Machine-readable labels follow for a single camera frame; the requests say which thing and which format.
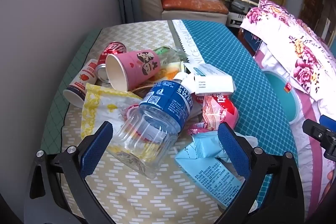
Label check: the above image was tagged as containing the pink red snack packet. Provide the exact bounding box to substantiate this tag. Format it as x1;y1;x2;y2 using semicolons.
196;93;239;131

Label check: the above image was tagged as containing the green quilted cloth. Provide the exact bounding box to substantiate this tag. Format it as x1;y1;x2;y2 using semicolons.
39;28;103;153

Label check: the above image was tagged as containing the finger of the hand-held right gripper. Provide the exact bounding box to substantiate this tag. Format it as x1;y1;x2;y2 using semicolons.
302;115;336;161

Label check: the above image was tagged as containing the white strawberry paper cup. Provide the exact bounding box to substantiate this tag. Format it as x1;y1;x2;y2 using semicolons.
62;59;99;108

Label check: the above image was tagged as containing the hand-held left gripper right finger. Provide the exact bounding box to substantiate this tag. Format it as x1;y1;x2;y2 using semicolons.
217;122;305;224

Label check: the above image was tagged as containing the white paper tissue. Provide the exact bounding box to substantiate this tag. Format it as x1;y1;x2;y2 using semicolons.
235;134;259;147

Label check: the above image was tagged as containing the small pink candy wrapper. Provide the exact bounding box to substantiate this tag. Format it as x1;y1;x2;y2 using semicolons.
186;122;210;135

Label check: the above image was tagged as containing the stereo equipment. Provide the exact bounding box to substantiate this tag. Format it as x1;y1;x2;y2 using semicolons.
227;0;259;28

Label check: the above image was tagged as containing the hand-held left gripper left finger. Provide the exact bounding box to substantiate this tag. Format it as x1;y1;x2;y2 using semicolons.
23;120;114;224

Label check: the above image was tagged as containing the beige teal patterned tablecloth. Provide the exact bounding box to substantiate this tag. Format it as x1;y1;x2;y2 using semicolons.
39;20;298;224

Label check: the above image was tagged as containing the yellow patterned paper napkin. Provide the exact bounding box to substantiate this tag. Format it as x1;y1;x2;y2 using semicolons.
81;83;143;139

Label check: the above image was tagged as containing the red soda can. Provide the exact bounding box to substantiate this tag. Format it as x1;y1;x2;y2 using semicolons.
96;41;127;83

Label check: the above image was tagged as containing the grey fabric partition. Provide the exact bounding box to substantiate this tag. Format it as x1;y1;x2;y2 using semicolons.
0;0;126;140

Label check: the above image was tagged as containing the orange green snack bag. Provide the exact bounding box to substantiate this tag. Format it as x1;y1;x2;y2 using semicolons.
154;46;189;80

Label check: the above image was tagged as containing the clear plastic bottle blue label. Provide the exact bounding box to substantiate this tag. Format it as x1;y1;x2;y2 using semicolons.
106;78;195;179

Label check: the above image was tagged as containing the dark wooden cabinet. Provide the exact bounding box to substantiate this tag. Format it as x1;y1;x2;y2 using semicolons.
299;0;336;38

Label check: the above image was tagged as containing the teal plastic bin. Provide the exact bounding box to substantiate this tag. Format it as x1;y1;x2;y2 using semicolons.
262;69;301;125

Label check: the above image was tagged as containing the pink cartoon paper cup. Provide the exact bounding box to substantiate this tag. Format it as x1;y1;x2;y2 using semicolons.
105;49;161;90

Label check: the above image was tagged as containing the light blue snack packet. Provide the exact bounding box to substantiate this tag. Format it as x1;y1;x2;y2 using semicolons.
175;132;259;210

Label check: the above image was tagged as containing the pink white bedsheet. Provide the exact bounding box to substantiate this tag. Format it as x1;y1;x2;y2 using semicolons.
253;43;336;214

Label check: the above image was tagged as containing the white cardboard carton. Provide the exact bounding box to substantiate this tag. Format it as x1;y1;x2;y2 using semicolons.
183;63;236;95

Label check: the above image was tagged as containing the pink floral quilt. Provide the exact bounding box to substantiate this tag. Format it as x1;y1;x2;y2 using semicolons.
240;0;336;101

